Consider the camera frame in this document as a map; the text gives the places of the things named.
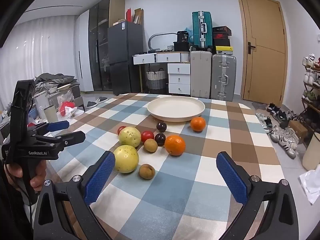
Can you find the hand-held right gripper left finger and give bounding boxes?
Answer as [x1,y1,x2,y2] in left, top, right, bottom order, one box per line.
[34,151,116,240]

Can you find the brown longan fruit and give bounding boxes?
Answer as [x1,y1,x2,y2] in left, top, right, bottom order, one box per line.
[139,164,155,180]
[144,139,158,153]

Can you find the grey curved metal tube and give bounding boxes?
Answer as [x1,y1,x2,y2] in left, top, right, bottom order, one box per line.
[148,33,177,50]

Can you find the dark glass door cabinet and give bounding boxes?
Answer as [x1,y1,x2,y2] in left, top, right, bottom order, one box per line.
[89,0,125,92]

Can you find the cream round plate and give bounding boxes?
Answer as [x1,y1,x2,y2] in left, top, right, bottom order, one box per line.
[147,96,206,122]

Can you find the white curtain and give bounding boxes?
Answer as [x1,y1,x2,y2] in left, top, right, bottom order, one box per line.
[0,15,77,115]

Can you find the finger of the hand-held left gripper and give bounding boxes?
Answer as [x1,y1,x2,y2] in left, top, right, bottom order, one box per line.
[37,131,86,153]
[27,120,70,135]

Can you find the wooden shoe rack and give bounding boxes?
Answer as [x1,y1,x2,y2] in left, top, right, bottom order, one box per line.
[301,55,320,140]

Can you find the white plastic bag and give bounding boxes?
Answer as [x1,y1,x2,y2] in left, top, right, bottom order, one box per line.
[299,165,320,205]

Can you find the scattered pile of shoes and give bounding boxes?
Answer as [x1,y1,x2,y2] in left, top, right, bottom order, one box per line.
[255,102,304,159]

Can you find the teal suitcase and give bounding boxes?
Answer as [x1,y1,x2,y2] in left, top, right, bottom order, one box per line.
[192,11,213,50]

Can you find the open cardboard box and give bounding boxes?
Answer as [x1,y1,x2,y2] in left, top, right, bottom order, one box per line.
[134,8,144,25]

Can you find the grey door mat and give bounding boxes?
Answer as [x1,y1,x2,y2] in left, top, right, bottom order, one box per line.
[251,101,270,110]

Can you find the rows of sneakers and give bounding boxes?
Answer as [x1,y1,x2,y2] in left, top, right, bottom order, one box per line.
[302,53,320,120]

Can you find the grey wicker basket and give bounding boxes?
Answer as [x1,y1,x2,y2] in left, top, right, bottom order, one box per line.
[146,68,167,90]

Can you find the small orange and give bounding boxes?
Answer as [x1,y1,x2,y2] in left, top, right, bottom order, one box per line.
[190,117,206,132]

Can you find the blue plastic bag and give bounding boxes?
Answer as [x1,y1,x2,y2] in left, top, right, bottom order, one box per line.
[184,27,194,43]

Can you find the white waste bin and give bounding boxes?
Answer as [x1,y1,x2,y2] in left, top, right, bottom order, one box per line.
[302,132,320,172]

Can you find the large orange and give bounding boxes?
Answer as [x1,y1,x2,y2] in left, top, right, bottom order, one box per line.
[164,135,186,157]

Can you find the beige suitcase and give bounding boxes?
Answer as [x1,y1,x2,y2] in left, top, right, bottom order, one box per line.
[190,51,212,99]

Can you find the checked tablecloth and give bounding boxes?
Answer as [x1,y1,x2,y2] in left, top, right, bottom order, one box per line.
[47,92,288,240]

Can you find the silver suitcase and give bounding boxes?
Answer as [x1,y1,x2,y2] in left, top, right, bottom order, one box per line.
[211,54,237,102]

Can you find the white tumbler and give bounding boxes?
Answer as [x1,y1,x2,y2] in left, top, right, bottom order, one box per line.
[44,105,59,123]

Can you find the white wardrobe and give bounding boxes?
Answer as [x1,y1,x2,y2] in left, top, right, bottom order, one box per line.
[74,9,94,92]

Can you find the white drawer desk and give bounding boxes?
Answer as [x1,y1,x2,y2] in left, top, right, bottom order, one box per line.
[132,51,192,95]

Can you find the yellow and black shoe box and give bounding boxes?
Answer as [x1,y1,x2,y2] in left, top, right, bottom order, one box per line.
[215,46,234,55]

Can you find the dark grey clothes pile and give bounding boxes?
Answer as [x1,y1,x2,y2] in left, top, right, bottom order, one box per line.
[34,73,79,93]

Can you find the dark grey fridge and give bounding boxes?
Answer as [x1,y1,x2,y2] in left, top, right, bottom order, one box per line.
[107,21,144,96]

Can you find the person's left hand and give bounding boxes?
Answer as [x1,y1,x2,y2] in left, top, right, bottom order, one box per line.
[4,159,47,193]

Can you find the wooden door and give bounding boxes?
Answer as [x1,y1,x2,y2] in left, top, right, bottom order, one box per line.
[236,0,287,105]

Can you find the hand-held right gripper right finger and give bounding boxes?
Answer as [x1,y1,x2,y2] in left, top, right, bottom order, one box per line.
[216,151,299,240]

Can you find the brown cardboard box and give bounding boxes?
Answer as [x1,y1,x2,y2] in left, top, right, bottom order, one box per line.
[287,120,308,138]

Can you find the white thermos jug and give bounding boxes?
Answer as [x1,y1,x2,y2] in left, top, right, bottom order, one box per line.
[34,92,49,120]

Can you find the red plastic bag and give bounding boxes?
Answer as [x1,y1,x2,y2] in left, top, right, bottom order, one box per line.
[59,101,75,113]

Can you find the yellow-green guava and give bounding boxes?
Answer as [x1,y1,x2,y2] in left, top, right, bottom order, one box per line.
[113,145,139,174]
[118,127,142,148]

